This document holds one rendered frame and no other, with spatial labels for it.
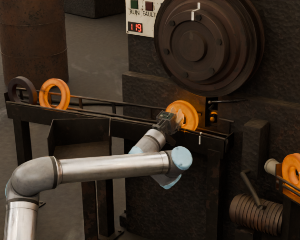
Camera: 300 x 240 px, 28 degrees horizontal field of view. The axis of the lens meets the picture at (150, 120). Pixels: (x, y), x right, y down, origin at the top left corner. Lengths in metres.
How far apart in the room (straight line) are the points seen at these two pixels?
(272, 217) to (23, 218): 0.95
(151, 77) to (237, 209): 0.75
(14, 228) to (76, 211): 1.29
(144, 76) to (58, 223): 1.00
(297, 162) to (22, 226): 1.00
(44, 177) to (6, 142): 2.28
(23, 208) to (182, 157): 0.61
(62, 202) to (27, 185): 1.42
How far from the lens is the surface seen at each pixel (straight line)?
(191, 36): 2.34
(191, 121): 2.60
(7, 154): 4.15
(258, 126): 2.44
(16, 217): 2.15
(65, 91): 3.04
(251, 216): 2.42
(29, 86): 3.15
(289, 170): 2.30
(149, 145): 2.40
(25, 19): 5.12
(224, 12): 2.33
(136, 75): 2.80
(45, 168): 2.07
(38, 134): 4.42
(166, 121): 2.49
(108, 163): 2.15
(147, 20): 2.71
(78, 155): 2.65
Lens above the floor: 1.75
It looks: 22 degrees down
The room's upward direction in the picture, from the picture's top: 1 degrees counter-clockwise
